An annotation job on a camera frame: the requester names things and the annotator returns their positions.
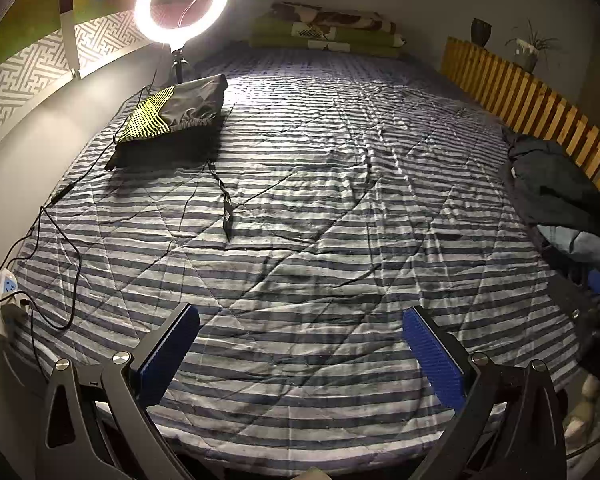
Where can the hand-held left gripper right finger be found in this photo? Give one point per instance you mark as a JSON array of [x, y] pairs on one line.
[[430, 350]]

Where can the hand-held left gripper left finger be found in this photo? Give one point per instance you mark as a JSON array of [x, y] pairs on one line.
[[167, 355]]

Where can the dark grey pants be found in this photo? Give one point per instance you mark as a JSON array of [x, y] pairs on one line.
[[555, 185]]

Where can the person's right hand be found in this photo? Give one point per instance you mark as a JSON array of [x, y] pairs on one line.
[[587, 410]]

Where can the light denim garment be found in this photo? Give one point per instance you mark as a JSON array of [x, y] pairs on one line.
[[580, 245]]

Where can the white plug adapter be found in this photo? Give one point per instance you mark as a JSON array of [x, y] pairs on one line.
[[10, 317]]

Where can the white blue power strip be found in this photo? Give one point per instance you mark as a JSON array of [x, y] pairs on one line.
[[5, 285]]

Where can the striped blanket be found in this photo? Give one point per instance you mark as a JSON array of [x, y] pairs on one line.
[[305, 210]]

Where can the wooden slat fence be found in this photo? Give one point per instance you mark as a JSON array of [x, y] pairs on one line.
[[530, 100]]

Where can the potted plant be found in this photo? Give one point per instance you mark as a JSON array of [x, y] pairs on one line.
[[527, 57]]

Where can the folded black yellow shorts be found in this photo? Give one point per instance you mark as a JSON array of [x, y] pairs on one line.
[[195, 100]]

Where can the dark vase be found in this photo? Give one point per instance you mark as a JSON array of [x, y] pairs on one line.
[[481, 32]]

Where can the black tripod stand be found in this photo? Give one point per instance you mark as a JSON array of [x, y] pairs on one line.
[[178, 67]]

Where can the folded green floral quilt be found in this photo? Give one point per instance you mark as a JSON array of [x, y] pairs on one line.
[[330, 35]]

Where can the slanted wall post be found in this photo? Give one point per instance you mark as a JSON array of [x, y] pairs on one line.
[[70, 35]]

